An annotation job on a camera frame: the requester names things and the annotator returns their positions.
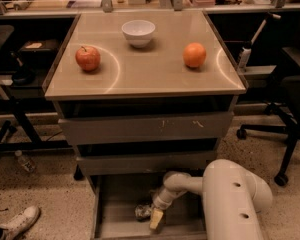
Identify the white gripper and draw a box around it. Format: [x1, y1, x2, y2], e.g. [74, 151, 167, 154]
[149, 187, 176, 230]

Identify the silver 7up can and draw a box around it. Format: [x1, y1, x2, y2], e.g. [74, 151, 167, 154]
[135, 203, 152, 222]

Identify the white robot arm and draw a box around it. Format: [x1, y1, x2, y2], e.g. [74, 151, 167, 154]
[150, 159, 273, 240]

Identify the bottom grey open drawer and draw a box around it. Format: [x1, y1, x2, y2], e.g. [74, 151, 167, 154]
[91, 173, 207, 240]

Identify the middle grey drawer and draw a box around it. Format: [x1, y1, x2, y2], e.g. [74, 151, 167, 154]
[77, 151, 217, 176]

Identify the top grey drawer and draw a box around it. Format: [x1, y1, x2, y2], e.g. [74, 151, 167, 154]
[59, 112, 233, 145]

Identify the grey drawer cabinet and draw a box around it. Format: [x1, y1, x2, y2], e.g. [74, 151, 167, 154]
[42, 10, 249, 240]

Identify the plastic water bottle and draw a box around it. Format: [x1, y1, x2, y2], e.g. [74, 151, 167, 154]
[15, 150, 36, 173]

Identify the white sneaker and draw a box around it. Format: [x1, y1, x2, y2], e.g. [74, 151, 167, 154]
[0, 206, 41, 240]

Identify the orange fruit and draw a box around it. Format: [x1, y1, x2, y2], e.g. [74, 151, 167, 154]
[183, 43, 207, 68]

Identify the black office chair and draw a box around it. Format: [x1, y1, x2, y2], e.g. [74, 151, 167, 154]
[236, 0, 300, 187]

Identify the red apple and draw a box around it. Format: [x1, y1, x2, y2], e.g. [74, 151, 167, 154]
[75, 46, 101, 72]

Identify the white bowl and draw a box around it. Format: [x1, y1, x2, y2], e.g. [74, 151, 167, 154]
[121, 20, 156, 48]

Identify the black joystick device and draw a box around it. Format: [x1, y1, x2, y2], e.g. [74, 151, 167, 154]
[10, 51, 35, 86]

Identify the black box with label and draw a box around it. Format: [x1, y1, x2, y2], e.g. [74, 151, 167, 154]
[19, 39, 60, 61]

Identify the black desk frame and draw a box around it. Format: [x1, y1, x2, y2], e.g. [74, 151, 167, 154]
[0, 24, 71, 162]

